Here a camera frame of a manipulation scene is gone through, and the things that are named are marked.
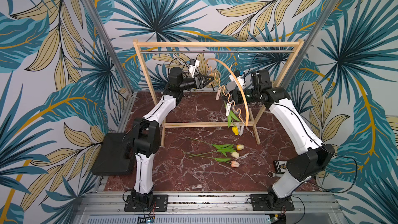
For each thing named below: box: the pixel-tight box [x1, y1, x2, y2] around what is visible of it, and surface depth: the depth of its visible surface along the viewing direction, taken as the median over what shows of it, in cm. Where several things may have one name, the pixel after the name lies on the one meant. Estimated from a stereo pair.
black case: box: [91, 132, 137, 176], surface depth 83 cm
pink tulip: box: [212, 157, 240, 168], surface depth 87 cm
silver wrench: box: [267, 171, 282, 179], surface depth 84 cm
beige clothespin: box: [215, 86, 222, 101], surface depth 76 cm
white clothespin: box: [225, 102, 232, 117], surface depth 71 cm
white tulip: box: [188, 150, 240, 159], surface depth 90 cm
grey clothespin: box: [238, 121, 246, 136], surface depth 65 cm
